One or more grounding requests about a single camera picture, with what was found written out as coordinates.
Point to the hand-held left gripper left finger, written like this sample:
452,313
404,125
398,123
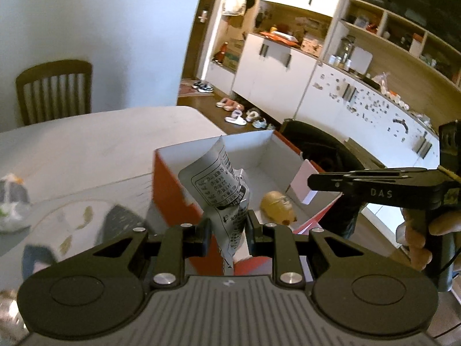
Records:
206,238

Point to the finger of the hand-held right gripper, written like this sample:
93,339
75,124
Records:
331,182

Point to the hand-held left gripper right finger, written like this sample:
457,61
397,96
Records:
251,234

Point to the silver printed wrapper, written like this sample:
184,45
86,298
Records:
216,183

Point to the red cardboard box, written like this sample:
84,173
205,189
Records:
169,194

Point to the white plastic bag green print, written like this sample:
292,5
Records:
12,205

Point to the gold foil wrapper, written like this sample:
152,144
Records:
9,313

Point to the white marble desktop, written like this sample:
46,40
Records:
90,140

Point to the person's right hand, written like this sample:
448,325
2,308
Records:
417,252

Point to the black chair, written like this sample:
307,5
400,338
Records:
324,144

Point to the yellow round snack in box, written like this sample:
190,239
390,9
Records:
277,205

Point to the white cabinet with stickers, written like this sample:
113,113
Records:
360,108

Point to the pair of light children's shoes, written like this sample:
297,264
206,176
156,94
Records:
259,119

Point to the pair of white slippers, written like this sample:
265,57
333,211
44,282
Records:
236,118

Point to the white board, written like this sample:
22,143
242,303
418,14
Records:
362,62

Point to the white two-door cabinet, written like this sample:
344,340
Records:
266,75

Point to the wooden shelving unit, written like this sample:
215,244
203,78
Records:
414,68

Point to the pair of pink slippers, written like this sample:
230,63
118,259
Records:
230,104

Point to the glass blender jar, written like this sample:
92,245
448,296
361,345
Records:
345,52

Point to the orange and white box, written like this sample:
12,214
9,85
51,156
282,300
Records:
416,45

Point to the floor mat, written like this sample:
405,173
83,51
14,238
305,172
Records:
187,90

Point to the pair of dark sneakers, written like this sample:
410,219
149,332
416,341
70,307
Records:
203,86

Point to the orange tray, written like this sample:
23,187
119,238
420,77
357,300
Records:
279,37

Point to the red bottle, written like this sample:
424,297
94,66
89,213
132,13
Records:
220,54

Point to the hanging tote bag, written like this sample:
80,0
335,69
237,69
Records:
234,5

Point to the wooden slatted chair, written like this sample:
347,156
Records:
54,86

